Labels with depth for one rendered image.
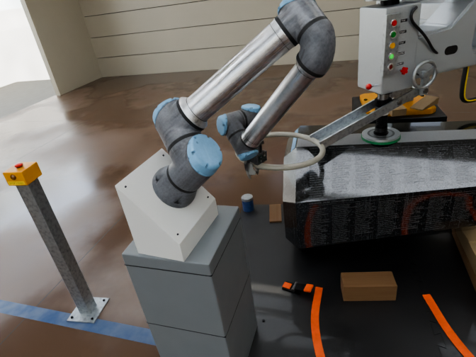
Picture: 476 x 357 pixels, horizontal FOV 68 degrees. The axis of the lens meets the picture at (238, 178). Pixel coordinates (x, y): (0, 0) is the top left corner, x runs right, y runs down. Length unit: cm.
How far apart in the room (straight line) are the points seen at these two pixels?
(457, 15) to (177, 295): 195
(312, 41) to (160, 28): 822
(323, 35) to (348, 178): 110
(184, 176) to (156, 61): 831
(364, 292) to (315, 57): 150
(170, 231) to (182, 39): 794
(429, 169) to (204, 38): 728
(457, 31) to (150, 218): 180
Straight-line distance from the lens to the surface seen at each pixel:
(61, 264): 241
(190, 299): 158
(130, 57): 992
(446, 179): 223
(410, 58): 211
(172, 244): 140
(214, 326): 166
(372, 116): 212
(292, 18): 126
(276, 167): 174
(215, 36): 877
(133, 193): 139
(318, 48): 121
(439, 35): 222
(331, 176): 213
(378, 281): 232
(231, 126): 157
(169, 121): 138
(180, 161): 132
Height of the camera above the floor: 177
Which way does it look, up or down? 29 degrees down
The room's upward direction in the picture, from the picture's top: 9 degrees counter-clockwise
